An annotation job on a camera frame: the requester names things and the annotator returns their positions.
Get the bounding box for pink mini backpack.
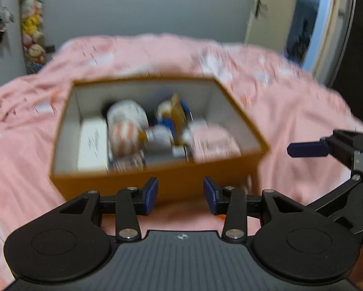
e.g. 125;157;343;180
189;124;241;163

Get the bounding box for cream bedroom door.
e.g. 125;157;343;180
245;0;297;54

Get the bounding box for white popcorn plush toy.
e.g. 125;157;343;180
107;100;149;159

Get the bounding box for orange cardboard storage box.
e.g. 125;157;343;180
50;76;269;202

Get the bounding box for long white gift box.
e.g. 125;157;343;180
77;117;108;171

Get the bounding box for hanging plush toy organizer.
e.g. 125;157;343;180
20;0;47;74

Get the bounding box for dark photo card box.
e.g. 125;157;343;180
110;154;145;172

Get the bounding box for brown blue plush doll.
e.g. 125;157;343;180
139;94;191;153

